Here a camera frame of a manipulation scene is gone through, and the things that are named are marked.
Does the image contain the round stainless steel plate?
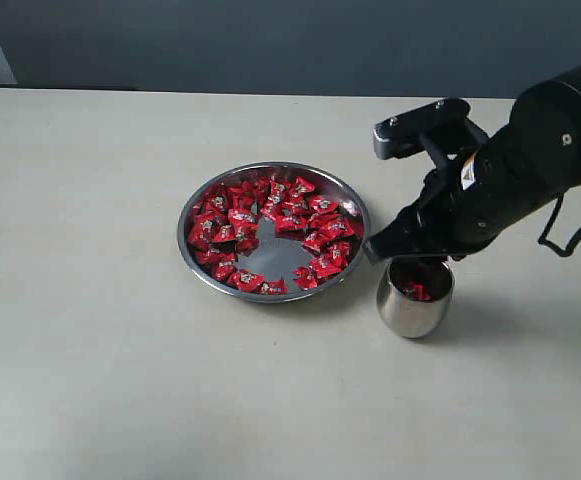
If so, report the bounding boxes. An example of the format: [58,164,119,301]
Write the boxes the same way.
[177,162,370,304]

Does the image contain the red candy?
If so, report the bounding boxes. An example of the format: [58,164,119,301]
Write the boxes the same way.
[308,195,339,214]
[227,269,265,293]
[293,267,319,291]
[288,176,316,198]
[309,255,342,280]
[258,278,288,295]
[187,217,221,251]

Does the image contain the red candy top right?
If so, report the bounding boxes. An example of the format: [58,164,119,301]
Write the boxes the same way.
[288,176,316,198]

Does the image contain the stainless steel cup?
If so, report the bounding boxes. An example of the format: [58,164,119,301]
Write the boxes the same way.
[376,259,455,340]

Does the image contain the red candy right lower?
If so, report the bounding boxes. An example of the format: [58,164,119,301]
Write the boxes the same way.
[309,255,342,280]

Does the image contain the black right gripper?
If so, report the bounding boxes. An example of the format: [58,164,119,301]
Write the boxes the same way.
[362,144,505,264]

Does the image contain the red candy front right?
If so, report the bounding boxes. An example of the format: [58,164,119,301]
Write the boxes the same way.
[293,267,319,291]

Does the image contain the red candies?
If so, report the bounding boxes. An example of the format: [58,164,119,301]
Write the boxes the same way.
[398,280,432,302]

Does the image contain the red candy front left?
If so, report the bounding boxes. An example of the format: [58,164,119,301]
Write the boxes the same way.
[227,269,265,293]

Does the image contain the red candy far left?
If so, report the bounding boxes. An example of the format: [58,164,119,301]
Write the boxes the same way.
[187,217,221,251]

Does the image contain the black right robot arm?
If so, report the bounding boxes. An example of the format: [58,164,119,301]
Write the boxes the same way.
[363,66,581,263]

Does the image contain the red candy front centre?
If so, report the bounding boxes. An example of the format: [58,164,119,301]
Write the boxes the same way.
[258,278,288,295]

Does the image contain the red candy back right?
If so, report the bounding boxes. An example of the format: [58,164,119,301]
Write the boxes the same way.
[308,195,339,214]

